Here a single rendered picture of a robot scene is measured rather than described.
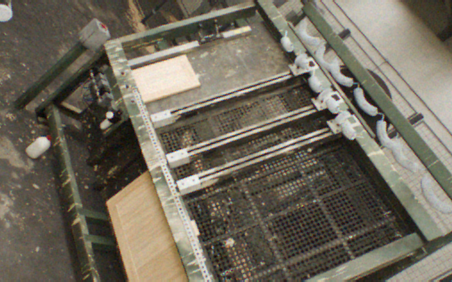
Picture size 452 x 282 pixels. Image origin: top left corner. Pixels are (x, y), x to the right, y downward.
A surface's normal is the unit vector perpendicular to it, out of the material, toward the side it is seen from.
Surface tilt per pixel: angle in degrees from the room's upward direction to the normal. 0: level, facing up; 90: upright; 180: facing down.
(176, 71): 58
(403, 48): 90
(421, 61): 90
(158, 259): 90
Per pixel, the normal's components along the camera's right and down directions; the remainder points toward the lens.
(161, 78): -0.01, -0.56
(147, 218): -0.50, -0.30
